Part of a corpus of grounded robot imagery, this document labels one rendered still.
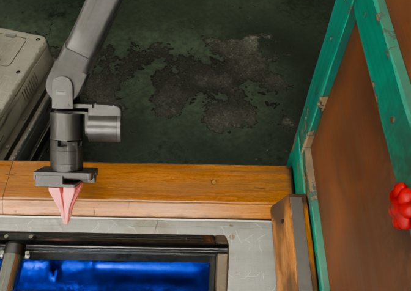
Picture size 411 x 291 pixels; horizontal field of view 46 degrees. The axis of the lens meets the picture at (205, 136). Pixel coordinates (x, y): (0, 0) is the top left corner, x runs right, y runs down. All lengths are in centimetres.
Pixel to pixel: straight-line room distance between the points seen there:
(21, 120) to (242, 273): 99
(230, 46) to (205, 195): 143
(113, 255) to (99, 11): 44
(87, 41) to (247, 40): 158
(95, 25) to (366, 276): 57
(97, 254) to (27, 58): 119
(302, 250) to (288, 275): 5
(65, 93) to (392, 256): 57
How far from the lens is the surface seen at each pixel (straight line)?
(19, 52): 173
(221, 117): 205
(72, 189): 88
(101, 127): 87
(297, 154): 99
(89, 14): 86
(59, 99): 86
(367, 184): 64
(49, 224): 102
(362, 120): 66
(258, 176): 101
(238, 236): 97
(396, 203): 47
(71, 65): 86
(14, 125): 167
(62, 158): 89
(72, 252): 58
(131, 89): 216
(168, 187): 99
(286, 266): 86
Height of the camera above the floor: 163
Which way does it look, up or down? 55 degrees down
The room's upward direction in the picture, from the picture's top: 2 degrees clockwise
